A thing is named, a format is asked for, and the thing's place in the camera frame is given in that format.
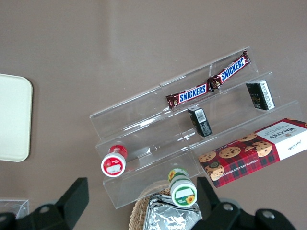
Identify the clear acrylic bottle rack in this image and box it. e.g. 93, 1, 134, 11
0, 198, 30, 220

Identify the red lidded yogurt cup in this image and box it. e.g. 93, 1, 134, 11
100, 144, 129, 178

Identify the cream plastic tray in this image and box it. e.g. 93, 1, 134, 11
0, 73, 34, 162

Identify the clear acrylic stepped shelf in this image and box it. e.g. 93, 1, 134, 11
89, 84, 201, 210
159, 46, 303, 175

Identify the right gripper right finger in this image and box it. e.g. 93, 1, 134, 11
191, 176, 255, 230

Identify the silver foil packet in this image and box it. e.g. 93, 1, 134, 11
143, 193, 203, 230

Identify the small black barcode box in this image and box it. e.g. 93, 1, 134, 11
187, 106, 213, 138

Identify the Snickers chocolate bar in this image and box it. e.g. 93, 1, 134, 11
165, 83, 208, 108
207, 49, 251, 92

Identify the black box with white side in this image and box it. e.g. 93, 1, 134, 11
246, 79, 276, 111

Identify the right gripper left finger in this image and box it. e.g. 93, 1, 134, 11
16, 177, 90, 230

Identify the Walkers tartan cookie box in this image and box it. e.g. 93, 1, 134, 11
198, 117, 307, 189

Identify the oval light wicker basket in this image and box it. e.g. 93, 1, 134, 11
129, 180, 173, 230

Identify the green lidded sunflower cup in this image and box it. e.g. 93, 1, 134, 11
167, 168, 198, 207

